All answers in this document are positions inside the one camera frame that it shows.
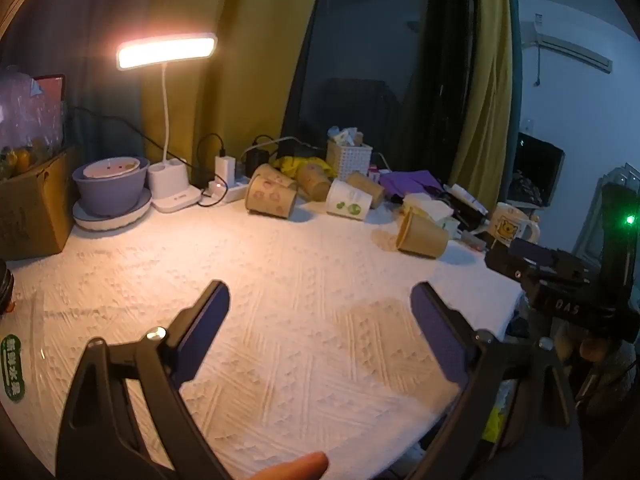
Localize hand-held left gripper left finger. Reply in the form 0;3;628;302
56;280;231;480

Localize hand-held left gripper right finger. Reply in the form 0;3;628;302
409;281;585;480

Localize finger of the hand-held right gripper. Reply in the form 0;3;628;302
484;237;592;288

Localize plain brown paper cup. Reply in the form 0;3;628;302
395;208;450;260
346;171;386;209

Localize printed brown paper cup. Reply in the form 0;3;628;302
244;175;299;220
250;162;297;190
296;162;334;201

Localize white paper cup green print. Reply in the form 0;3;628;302
325;179;374;220

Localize person's left hand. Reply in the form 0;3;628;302
239;451;329;480

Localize white bear mug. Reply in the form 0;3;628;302
487;201;542;248

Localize white embossed table cover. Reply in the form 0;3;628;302
0;195;526;480

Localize black monitor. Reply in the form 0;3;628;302
507;131;566;208

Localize white tissue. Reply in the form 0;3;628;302
401;191;458;231

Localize white power strip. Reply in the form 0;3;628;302
199;176;251;205

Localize white plate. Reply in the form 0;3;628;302
72;187;153;232

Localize purple cloth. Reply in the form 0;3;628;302
378;170;446;200

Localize white charger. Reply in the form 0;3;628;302
215;149;237;183

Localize purple bowl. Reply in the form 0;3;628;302
71;156;151;218

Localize black charger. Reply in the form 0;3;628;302
244;146;271;177

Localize yellow cloth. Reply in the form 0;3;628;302
272;155;337;178

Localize small white dish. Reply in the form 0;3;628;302
82;157;142;180

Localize white woven basket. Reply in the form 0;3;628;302
326;139;374;181

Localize green sticker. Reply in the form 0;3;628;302
0;334;23;405

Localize dark round container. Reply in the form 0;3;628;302
0;259;16;316

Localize cardboard box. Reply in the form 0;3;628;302
0;145;78;262

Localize white desk lamp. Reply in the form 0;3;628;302
116;32;218;213

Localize small packets in basket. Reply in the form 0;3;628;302
327;126;365;148

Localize white air conditioner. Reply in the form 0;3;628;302
520;12;614;77

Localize yellow curtain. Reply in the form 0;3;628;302
141;0;523;196

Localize clear plastic bag of fruit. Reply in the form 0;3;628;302
0;65;68;181

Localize black cable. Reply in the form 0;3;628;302
70;105;228;193

